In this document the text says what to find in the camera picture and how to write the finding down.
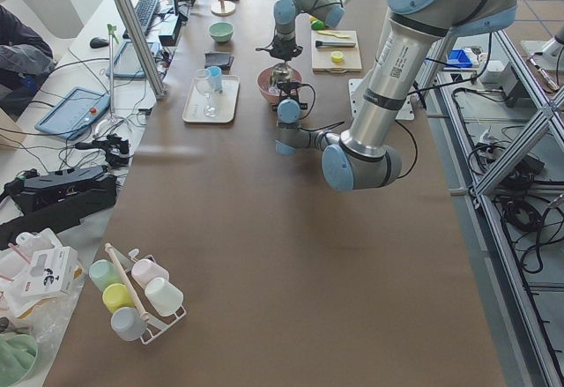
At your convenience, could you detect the green lime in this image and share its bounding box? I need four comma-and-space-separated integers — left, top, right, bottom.
309, 16, 325, 31

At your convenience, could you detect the steel ice scoop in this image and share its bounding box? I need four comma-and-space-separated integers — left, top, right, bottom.
268, 62, 293, 95

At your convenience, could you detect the green bowl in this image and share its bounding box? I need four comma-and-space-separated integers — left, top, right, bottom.
208, 21, 234, 43

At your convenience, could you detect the white product box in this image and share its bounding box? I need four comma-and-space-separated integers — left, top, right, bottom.
21, 247, 78, 298

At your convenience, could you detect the black computer mouse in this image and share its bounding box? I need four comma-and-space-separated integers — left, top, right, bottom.
89, 37, 109, 49

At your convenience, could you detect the cream serving tray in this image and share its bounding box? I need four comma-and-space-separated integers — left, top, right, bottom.
182, 75, 240, 124

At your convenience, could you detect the wooden cup tree stand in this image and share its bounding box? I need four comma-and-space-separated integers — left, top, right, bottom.
211, 0, 236, 17

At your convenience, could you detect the light blue cup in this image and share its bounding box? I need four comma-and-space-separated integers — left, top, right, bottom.
206, 65, 223, 92

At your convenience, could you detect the grey folded cloth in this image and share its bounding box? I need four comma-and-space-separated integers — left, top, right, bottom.
204, 52, 234, 71

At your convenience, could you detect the blue teach pendant near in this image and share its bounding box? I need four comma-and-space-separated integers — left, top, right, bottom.
34, 87, 110, 140

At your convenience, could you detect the black gripper bowl arm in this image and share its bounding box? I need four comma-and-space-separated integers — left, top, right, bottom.
276, 81, 304, 109

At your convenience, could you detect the blue teach pendant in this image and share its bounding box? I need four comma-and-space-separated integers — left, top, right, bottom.
34, 87, 110, 140
113, 39, 145, 79

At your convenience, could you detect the seated person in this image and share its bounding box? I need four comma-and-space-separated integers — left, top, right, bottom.
1, 6, 56, 118

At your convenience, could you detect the black gripper scoop arm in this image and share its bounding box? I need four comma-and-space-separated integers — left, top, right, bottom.
269, 36, 300, 62

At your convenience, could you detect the half lemon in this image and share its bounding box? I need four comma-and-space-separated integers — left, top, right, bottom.
330, 51, 344, 63

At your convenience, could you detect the pink bowl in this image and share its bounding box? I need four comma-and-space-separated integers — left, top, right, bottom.
257, 66, 302, 105

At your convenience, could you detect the yellow plastic knife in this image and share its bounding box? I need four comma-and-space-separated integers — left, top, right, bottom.
317, 30, 352, 39

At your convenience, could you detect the wooden cutting board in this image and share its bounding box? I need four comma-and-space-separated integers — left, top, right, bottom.
310, 30, 362, 72

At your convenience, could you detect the silver robot arm with scoop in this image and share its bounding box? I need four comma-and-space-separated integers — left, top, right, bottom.
267, 0, 350, 62

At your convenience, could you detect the blue teach pendant far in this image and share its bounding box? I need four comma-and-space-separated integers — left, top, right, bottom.
113, 39, 145, 79

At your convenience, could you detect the steel muddler black tip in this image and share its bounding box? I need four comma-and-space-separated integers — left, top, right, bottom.
315, 40, 356, 48

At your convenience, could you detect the aluminium frame post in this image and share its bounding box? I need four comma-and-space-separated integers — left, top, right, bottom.
114, 0, 166, 100

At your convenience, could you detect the silver robot arm near bowl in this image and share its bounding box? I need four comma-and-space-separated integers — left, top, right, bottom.
276, 0, 517, 191

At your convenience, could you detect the white rack with cups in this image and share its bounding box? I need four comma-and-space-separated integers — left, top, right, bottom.
88, 243, 188, 346

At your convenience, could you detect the black keyboard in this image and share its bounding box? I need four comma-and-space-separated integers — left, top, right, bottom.
134, 0, 160, 35

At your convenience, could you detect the clear wine glass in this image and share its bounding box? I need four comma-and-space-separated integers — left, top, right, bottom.
195, 69, 219, 118

